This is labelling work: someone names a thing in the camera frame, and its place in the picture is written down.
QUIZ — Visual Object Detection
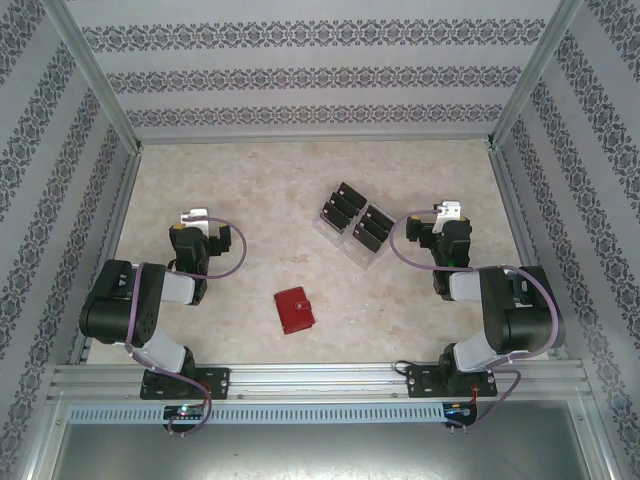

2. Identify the red leather card holder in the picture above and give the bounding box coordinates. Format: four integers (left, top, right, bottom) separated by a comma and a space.
273, 287, 318, 336

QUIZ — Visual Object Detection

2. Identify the sheet metal panel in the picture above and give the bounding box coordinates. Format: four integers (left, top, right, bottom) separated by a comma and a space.
29, 399, 616, 480

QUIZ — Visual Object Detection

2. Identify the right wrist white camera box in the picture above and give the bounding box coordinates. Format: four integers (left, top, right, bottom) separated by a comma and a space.
432, 199, 464, 234

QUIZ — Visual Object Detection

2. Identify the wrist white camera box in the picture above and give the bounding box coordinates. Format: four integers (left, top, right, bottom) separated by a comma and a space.
432, 199, 464, 234
179, 206, 211, 234

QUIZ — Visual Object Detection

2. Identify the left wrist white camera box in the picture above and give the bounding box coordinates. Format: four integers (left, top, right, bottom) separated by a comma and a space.
179, 206, 211, 234

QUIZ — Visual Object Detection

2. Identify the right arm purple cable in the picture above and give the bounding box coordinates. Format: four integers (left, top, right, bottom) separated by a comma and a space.
391, 209, 565, 437

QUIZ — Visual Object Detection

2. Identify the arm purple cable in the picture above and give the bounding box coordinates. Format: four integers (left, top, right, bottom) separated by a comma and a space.
124, 218, 247, 437
391, 209, 565, 437

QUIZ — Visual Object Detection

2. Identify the aluminium side rail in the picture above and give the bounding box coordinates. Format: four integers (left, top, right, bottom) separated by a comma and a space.
69, 147, 144, 365
487, 144, 571, 361

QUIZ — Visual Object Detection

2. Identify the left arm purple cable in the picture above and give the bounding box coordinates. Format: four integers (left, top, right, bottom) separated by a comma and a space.
124, 218, 247, 437

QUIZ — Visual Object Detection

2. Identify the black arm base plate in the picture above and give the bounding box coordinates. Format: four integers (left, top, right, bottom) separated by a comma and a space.
141, 367, 232, 402
405, 363, 500, 400

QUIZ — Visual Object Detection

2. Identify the aluminium frame post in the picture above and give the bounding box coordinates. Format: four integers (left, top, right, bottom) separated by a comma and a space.
39, 0, 144, 154
485, 0, 585, 151

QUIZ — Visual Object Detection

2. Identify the aluminium mounting rail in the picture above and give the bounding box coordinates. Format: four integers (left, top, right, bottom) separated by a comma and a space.
49, 362, 592, 404

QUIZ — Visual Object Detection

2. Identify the grey slotted cable duct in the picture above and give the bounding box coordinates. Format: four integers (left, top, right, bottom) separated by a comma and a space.
66, 403, 447, 425

